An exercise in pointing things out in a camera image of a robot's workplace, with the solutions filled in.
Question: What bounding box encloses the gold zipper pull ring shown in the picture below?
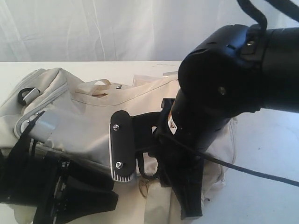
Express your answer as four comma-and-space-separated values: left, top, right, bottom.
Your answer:
138, 179, 151, 198

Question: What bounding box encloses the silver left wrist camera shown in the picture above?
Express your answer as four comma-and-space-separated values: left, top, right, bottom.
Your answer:
21, 110, 60, 143

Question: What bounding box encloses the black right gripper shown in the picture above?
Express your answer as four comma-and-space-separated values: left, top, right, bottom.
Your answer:
151, 99, 204, 217

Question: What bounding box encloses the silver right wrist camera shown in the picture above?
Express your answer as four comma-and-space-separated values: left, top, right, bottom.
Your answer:
109, 110, 160, 183

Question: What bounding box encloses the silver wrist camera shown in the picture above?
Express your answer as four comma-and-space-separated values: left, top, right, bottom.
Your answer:
109, 110, 160, 183
21, 110, 60, 143

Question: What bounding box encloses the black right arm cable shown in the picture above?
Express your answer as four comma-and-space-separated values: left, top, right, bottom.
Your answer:
136, 130, 299, 189

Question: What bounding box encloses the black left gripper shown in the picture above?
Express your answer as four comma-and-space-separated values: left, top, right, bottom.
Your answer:
0, 136, 118, 224

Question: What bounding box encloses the white backdrop curtain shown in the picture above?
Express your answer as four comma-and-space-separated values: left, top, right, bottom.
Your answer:
0, 0, 299, 63

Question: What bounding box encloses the cream duffel bag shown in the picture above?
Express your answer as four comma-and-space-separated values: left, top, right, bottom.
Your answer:
0, 67, 237, 224

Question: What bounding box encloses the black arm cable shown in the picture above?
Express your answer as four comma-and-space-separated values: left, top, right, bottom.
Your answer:
136, 130, 299, 189
20, 111, 46, 159

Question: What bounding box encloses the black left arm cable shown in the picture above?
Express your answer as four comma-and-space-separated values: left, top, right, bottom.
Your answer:
20, 111, 46, 159

